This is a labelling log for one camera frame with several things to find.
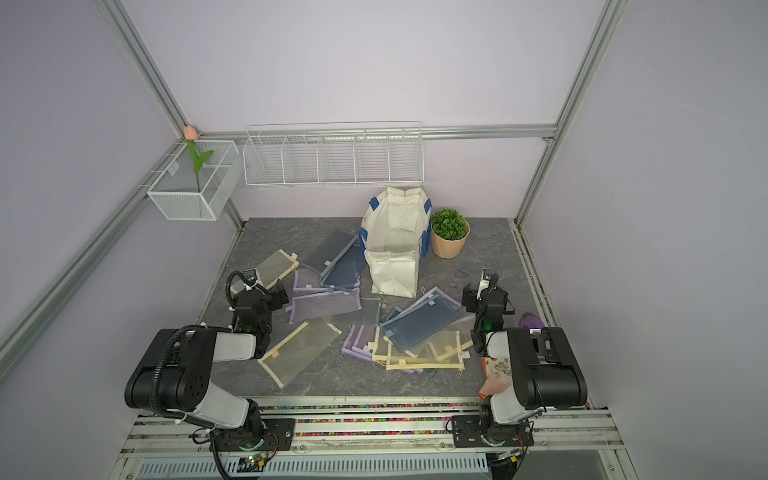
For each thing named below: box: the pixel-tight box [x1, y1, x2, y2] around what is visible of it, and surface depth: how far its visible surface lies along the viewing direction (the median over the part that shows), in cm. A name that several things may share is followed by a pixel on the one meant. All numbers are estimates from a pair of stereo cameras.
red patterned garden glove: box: [478, 357, 512, 400], surface depth 83 cm
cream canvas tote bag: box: [359, 187, 432, 299], surface depth 101 cm
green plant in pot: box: [430, 208, 471, 259], surface depth 104 cm
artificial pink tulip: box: [183, 126, 214, 193], surface depth 92 cm
